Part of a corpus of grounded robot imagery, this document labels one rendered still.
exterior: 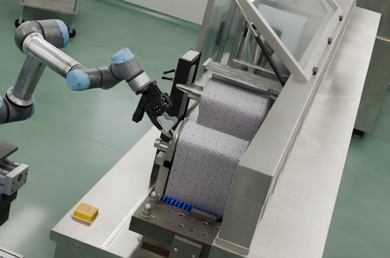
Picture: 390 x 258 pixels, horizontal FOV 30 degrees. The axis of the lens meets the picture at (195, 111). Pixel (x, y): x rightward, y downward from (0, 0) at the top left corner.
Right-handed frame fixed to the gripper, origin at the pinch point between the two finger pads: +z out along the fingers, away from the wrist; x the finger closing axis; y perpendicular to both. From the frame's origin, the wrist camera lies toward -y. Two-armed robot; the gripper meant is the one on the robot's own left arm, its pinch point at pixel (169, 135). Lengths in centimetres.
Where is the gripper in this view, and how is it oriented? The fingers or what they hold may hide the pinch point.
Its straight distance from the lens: 266.0
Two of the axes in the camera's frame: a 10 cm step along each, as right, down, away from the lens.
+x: 2.9, -3.2, 9.0
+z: 5.6, 8.2, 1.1
